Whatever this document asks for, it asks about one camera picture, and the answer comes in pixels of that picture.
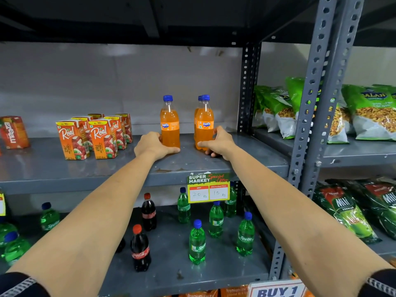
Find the person's right hand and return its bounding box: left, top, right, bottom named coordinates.
left=197, top=126, right=238, bottom=161

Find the person's left hand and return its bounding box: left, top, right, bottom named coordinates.
left=134, top=131, right=181, bottom=161

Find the orange soda bottle blue cap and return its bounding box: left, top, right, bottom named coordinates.
left=160, top=95, right=181, bottom=149
left=194, top=96, right=203, bottom=143
left=195, top=95, right=215, bottom=151

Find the person's left forearm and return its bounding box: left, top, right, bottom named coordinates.
left=7, top=151, right=161, bottom=297

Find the person's right forearm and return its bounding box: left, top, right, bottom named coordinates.
left=227, top=150, right=395, bottom=297

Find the green and yellow price sign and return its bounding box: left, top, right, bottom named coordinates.
left=187, top=173, right=231, bottom=203

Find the group of green soda bottles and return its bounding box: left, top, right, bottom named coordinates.
left=0, top=181, right=256, bottom=266

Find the group of orange juice cartons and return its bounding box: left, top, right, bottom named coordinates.
left=56, top=113, right=133, bottom=160

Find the grey metal shelving rack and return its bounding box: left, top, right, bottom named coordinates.
left=0, top=0, right=341, bottom=297
left=252, top=0, right=396, bottom=257

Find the dark green red-label snack packet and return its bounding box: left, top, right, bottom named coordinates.
left=312, top=182, right=382, bottom=245
left=328, top=179, right=396, bottom=240

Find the red mango drink carton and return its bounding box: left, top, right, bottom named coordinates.
left=0, top=116, right=30, bottom=150

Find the white promotional offer sign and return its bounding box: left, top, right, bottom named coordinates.
left=247, top=279, right=307, bottom=297

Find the row of green snack packets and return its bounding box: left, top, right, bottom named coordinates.
left=253, top=77, right=396, bottom=144

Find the black sleeve with white stripe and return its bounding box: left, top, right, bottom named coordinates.
left=0, top=272, right=50, bottom=297
left=358, top=269, right=396, bottom=297

